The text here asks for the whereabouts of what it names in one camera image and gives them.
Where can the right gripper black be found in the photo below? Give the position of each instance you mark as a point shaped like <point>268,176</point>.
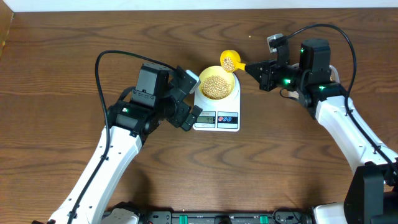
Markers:
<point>265,80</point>

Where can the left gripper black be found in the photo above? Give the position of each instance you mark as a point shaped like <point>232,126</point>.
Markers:
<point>183,109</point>

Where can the yellow measuring scoop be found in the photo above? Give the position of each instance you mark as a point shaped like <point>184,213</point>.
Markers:
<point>230,61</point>

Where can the yellow bowl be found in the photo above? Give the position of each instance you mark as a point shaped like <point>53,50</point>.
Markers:
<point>216,83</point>

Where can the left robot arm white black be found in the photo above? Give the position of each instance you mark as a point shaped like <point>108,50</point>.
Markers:
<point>158,95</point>

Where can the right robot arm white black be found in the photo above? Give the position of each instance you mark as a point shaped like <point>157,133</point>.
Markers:
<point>372,195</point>

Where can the white digital kitchen scale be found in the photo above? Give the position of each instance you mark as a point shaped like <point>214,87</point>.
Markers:
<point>221,114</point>

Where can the clear plastic container of soybeans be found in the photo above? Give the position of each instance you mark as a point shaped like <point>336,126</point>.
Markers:
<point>333,77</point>

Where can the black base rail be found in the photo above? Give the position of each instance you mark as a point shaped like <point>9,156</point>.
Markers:
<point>224,217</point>

